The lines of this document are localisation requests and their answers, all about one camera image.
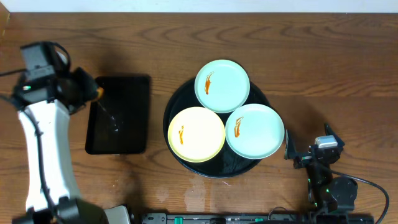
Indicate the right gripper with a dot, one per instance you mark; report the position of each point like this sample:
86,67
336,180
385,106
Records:
291,154

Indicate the light blue plate top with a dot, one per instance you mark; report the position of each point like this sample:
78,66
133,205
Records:
222,86

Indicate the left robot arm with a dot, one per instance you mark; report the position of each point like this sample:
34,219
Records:
45,104

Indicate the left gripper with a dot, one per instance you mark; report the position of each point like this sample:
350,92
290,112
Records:
86,88

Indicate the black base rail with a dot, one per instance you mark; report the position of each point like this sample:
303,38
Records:
163,218

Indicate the black rectangular tray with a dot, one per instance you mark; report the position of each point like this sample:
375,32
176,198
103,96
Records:
118,121

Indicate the light blue plate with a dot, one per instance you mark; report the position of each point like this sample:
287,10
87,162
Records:
254,131
222,86

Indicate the light blue plate right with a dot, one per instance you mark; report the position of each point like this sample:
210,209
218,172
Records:
254,131

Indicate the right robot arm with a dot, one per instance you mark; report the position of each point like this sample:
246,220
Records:
329,194

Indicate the yellow plate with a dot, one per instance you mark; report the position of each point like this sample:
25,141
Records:
196,134

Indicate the orange green sponge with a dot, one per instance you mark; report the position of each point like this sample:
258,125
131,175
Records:
100,92

